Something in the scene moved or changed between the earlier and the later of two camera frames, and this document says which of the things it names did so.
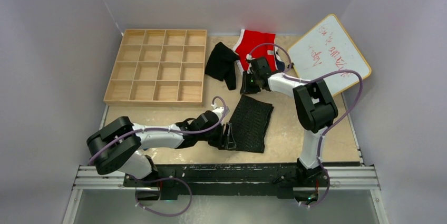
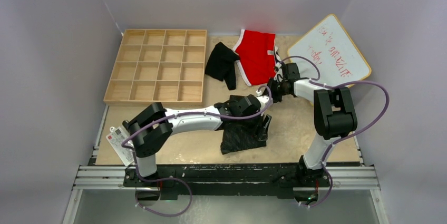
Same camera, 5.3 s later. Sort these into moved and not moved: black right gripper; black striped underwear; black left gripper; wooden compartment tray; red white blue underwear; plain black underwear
Moved: black left gripper; black right gripper
Not moved: wooden compartment tray; red white blue underwear; black striped underwear; plain black underwear
